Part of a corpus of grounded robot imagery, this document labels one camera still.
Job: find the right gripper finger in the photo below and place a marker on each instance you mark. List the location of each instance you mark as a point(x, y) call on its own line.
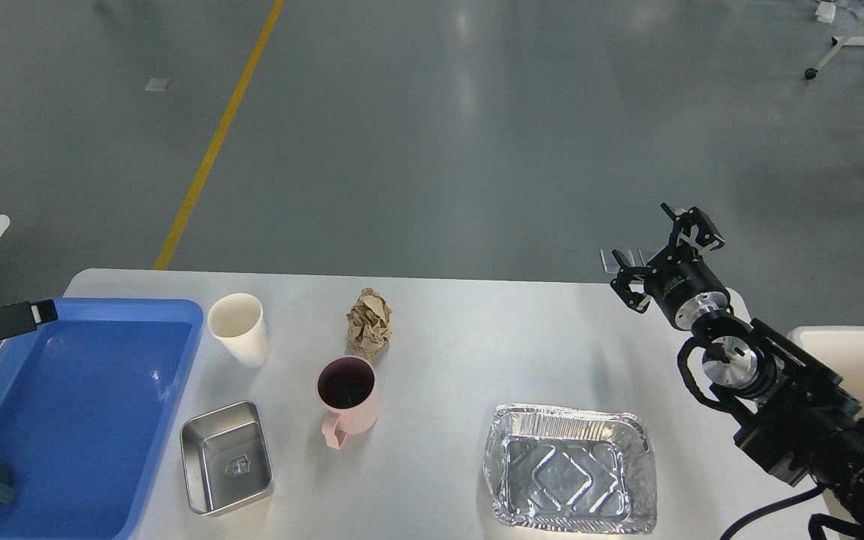
point(626, 275)
point(692, 237)

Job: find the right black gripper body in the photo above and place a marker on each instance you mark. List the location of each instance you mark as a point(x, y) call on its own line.
point(686, 291)

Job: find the square stainless steel container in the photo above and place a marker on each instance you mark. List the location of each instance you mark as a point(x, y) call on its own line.
point(226, 461)

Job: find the pink ribbed mug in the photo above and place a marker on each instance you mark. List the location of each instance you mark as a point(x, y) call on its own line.
point(347, 388)

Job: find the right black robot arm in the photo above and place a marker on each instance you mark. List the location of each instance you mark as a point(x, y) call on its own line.
point(795, 419)

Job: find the clear floor plate left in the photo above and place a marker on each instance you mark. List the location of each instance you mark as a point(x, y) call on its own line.
point(610, 263)

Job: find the clear floor plate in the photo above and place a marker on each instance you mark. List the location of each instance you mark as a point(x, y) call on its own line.
point(654, 257)
point(610, 263)

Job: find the clear floor plate right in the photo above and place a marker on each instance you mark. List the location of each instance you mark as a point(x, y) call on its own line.
point(654, 257)

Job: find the blue plastic tray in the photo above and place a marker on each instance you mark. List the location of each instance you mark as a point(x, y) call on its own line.
point(86, 407)

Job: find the aluminium foil tray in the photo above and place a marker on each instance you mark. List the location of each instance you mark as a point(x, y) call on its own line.
point(570, 470)

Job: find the white paper cup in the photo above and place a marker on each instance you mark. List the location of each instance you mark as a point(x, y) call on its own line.
point(237, 321)

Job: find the crumpled brown paper ball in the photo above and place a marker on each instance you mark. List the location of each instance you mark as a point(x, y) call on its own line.
point(369, 325)

